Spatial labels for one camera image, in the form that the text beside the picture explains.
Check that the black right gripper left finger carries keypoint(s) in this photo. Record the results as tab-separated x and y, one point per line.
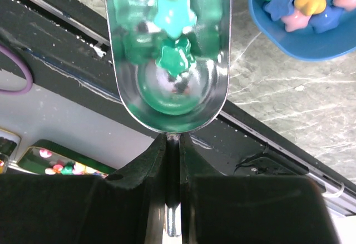
125	207

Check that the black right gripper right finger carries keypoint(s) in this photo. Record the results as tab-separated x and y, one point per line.
254	209

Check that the silver metal scoop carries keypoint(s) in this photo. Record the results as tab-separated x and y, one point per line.
164	104

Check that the blue tray of star candies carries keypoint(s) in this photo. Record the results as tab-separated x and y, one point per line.
309	30

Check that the dark green star candy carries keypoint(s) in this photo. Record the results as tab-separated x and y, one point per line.
175	56

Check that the light green star candy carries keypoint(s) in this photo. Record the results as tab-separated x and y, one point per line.
173	16

